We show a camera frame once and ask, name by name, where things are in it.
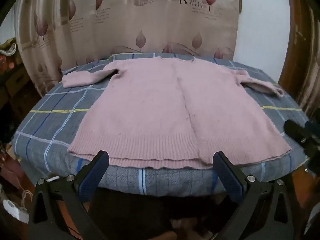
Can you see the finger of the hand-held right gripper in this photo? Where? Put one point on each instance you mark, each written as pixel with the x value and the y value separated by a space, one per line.
pixel 295 130

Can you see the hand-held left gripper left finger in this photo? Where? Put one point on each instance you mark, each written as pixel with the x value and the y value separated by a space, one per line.
pixel 94 172

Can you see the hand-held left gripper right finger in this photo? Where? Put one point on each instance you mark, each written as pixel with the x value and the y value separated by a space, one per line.
pixel 226 173

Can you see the pink knit sweater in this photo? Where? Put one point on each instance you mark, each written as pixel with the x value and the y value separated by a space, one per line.
pixel 162 112

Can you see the grey plaid blanket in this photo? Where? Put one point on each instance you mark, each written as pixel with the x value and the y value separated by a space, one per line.
pixel 55 120

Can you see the brown cardboard box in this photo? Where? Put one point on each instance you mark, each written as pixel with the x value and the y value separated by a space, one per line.
pixel 12 83

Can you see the beige leaf print curtain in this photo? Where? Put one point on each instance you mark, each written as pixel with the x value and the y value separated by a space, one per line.
pixel 140 22

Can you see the brown wooden door frame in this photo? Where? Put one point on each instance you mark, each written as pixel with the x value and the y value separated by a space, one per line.
pixel 298 55

